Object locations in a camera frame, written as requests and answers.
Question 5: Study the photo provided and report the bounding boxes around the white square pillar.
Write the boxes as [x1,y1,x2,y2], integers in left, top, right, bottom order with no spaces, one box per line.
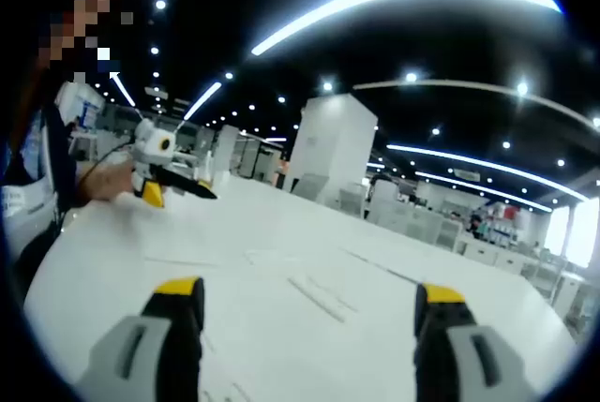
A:
[289,94,379,209]
[213,124,241,179]

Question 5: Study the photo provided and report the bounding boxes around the white low cabinets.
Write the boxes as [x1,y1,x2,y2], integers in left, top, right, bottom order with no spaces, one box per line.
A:
[461,237,527,277]

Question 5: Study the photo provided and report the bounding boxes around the person's left hand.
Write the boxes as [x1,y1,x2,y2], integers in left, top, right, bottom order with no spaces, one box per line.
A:
[76,161,137,209]

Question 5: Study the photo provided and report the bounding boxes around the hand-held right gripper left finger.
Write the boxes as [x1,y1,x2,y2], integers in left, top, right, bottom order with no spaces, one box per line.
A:
[74,275,205,402]

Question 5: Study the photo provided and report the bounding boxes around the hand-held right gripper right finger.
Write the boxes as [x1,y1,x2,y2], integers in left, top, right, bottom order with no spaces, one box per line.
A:
[413,282,539,402]

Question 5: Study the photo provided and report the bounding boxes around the white chest device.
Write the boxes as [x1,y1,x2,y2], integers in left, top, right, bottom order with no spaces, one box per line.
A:
[1,179,60,258]

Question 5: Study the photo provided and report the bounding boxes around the ceiling spot lights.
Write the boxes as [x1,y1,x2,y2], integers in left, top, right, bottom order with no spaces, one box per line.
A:
[149,0,600,171]

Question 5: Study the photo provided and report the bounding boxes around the bright window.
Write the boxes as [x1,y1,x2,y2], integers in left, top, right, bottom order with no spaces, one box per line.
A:
[546,198,600,269]

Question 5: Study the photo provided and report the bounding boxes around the small white socket holder cover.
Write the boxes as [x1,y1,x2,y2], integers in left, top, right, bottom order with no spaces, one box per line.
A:
[286,274,348,324]

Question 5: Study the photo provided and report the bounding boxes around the display shelves with red boxes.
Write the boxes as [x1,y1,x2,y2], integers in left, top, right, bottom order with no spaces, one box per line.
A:
[482,202,522,242]

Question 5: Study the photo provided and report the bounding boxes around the thin ceiling light strip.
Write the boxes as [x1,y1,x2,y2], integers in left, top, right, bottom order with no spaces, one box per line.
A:
[386,142,590,202]
[414,171,554,214]

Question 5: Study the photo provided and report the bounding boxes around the white panel with blue print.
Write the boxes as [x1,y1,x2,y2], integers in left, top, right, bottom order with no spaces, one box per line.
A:
[54,82,107,134]

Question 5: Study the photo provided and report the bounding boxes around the short ceiling light strip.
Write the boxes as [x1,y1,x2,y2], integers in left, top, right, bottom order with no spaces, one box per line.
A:
[183,82,223,122]
[110,72,137,107]

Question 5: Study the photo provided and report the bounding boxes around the black cable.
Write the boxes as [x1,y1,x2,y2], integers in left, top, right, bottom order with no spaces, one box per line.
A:
[76,139,137,190]

